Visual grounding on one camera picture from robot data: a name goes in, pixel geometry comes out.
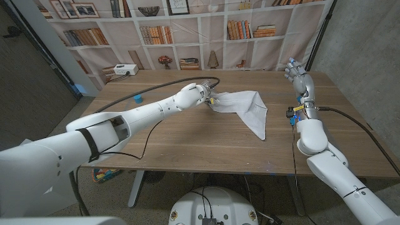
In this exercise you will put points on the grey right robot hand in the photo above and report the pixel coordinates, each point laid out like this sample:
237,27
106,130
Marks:
304,84

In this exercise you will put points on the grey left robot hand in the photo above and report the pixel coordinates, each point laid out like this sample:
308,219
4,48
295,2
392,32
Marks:
211,89

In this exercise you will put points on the white cloth napkin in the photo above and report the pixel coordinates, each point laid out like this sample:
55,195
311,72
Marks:
247,107

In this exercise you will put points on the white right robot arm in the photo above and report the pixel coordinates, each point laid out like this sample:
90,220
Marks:
312,137

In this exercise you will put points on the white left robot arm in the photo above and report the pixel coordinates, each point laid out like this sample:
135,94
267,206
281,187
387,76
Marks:
140,112

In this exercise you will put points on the printed bookshelf backdrop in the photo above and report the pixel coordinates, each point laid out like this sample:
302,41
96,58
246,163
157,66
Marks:
268,53

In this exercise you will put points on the black backdrop stand pole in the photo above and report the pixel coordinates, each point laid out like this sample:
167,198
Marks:
322,34

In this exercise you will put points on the blue cylinder block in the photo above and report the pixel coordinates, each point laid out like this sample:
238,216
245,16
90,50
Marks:
138,99

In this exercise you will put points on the white box on table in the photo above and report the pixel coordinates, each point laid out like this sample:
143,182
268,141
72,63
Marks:
125,69

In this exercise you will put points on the dark round floor object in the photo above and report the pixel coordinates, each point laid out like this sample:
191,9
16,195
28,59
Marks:
154,176

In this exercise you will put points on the grey table leg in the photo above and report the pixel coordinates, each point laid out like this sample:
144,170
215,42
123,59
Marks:
136,187
295,193

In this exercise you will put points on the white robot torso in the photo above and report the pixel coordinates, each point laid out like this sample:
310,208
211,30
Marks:
212,203

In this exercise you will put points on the white floor sheet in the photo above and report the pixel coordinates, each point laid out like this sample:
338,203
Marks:
25,141

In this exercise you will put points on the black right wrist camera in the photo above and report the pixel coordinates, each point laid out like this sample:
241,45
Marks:
290,112

